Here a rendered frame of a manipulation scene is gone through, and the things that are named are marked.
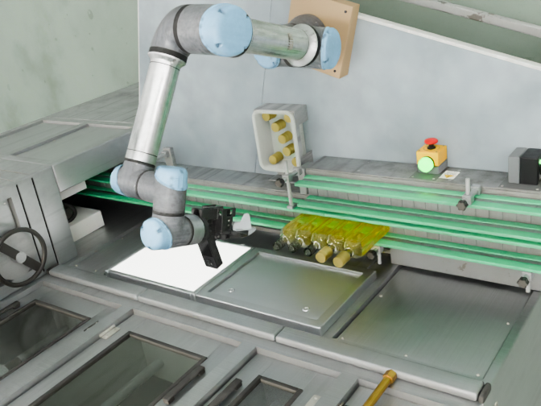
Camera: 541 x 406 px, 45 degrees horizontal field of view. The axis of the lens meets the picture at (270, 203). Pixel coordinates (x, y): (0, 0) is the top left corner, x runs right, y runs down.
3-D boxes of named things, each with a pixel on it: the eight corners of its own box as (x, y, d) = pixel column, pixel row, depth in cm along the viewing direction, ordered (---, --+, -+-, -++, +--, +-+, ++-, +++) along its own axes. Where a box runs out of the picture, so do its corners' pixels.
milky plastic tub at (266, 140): (274, 161, 240) (260, 170, 234) (265, 102, 232) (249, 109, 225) (313, 165, 230) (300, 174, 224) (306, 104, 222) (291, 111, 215)
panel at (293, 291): (171, 236, 257) (105, 277, 232) (169, 229, 255) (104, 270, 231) (377, 278, 205) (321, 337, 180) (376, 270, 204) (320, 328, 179)
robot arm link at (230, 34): (307, 28, 195) (173, -1, 152) (349, 29, 186) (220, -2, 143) (303, 69, 197) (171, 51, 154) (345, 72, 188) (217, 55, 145)
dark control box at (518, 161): (516, 171, 189) (507, 183, 183) (516, 146, 186) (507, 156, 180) (546, 175, 184) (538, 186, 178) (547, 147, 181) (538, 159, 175)
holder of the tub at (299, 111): (276, 174, 243) (264, 182, 237) (266, 102, 232) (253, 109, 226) (315, 179, 233) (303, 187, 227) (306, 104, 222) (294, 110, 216)
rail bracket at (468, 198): (471, 191, 186) (453, 210, 176) (470, 167, 183) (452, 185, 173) (485, 192, 183) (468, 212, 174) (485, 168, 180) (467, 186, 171)
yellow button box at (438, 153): (427, 163, 205) (417, 172, 199) (425, 141, 202) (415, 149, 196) (448, 166, 201) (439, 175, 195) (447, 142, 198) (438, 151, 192)
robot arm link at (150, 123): (148, -4, 160) (97, 189, 158) (179, -5, 153) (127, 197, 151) (180, 15, 169) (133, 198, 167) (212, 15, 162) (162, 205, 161)
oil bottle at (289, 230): (313, 218, 223) (278, 246, 208) (311, 204, 221) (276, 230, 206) (328, 221, 220) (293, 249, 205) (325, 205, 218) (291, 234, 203)
